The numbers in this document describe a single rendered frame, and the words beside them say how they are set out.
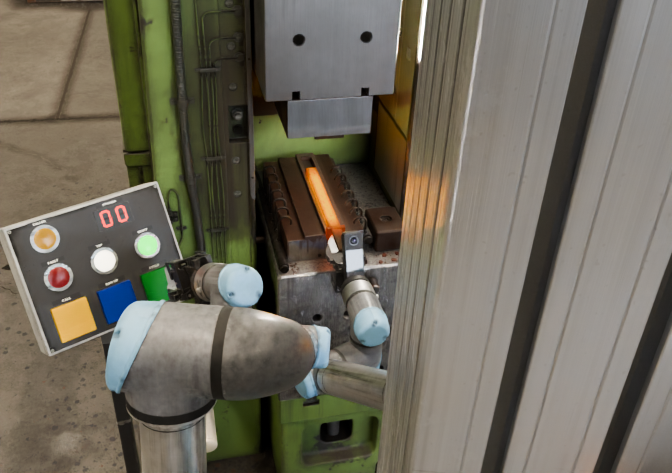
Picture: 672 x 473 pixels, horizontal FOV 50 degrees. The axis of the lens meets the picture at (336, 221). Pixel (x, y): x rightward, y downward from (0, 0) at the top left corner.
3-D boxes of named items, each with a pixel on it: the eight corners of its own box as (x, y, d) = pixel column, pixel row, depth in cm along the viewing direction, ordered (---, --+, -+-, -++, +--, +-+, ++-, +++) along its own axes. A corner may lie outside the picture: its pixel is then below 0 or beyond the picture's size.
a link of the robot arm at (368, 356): (328, 371, 168) (329, 336, 162) (366, 352, 174) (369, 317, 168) (348, 392, 163) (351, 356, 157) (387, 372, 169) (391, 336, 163)
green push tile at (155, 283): (182, 294, 166) (171, 263, 165) (151, 307, 162) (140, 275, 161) (179, 294, 167) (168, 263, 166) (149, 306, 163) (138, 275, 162)
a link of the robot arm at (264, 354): (318, 312, 86) (332, 315, 135) (226, 305, 87) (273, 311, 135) (311, 412, 85) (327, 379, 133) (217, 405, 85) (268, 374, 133)
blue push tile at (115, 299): (141, 311, 161) (130, 279, 160) (108, 325, 157) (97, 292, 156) (138, 311, 162) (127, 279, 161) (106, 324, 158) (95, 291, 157)
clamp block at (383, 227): (405, 249, 195) (407, 229, 191) (375, 252, 193) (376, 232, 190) (392, 224, 205) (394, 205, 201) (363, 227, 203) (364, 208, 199)
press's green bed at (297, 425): (392, 483, 241) (404, 382, 215) (280, 502, 233) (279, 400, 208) (351, 365, 286) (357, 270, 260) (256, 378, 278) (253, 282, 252)
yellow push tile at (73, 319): (97, 329, 155) (86, 296, 154) (62, 343, 152) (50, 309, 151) (95, 328, 156) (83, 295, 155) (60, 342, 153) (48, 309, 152)
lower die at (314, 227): (362, 254, 192) (363, 227, 188) (287, 262, 188) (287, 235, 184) (327, 175, 226) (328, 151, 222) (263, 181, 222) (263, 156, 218)
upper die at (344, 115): (370, 133, 173) (373, 96, 168) (287, 139, 169) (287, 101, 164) (331, 67, 207) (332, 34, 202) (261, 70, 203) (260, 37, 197)
